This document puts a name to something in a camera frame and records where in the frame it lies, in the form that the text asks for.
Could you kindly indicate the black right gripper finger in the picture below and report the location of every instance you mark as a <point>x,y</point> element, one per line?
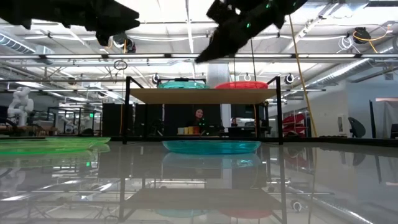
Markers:
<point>220,51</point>
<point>227,35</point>

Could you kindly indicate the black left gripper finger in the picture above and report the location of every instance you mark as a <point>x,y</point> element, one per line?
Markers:
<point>124,25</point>
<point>124,12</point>

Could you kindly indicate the blue translucent plate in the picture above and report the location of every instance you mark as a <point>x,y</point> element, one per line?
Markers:
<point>183,85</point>
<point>211,147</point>

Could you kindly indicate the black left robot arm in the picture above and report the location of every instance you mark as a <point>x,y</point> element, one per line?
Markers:
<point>12,9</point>

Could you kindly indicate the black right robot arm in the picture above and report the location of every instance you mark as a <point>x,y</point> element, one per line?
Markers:
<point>289,7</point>

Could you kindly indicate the pink translucent plate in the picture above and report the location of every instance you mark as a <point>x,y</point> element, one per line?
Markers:
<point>242,87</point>

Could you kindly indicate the person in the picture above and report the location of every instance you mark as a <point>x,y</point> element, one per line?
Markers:
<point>234,121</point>
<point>199,115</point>

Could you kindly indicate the yellow toy blocks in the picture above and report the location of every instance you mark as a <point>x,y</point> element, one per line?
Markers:
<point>188,130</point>

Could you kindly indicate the black cabinet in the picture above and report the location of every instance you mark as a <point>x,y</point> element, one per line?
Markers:
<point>112,119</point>

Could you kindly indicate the white robot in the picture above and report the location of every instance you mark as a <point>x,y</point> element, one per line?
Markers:
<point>20,104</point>

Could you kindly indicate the dark office chair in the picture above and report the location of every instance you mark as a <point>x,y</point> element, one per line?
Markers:
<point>357,127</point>

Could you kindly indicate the wooden shelf with black frame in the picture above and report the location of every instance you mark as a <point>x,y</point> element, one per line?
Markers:
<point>202,96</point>

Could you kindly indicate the red folded frame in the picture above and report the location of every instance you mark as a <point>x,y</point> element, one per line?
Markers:
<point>293,123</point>

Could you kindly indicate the black table frame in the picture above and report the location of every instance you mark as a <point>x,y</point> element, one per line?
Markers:
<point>342,141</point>

